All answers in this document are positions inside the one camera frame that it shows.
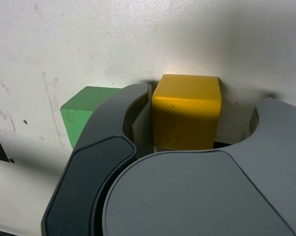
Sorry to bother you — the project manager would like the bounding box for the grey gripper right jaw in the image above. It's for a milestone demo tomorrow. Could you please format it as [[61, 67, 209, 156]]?
[[102, 97, 296, 236]]

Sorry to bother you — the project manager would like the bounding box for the green cube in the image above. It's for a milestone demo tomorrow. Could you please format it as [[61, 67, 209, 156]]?
[[60, 86, 121, 149]]

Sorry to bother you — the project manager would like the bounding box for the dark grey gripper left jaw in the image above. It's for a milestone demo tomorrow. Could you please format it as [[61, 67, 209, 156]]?
[[41, 83, 154, 236]]

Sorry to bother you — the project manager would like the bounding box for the yellow cube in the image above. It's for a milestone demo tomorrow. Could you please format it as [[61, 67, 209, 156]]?
[[151, 74, 222, 150]]

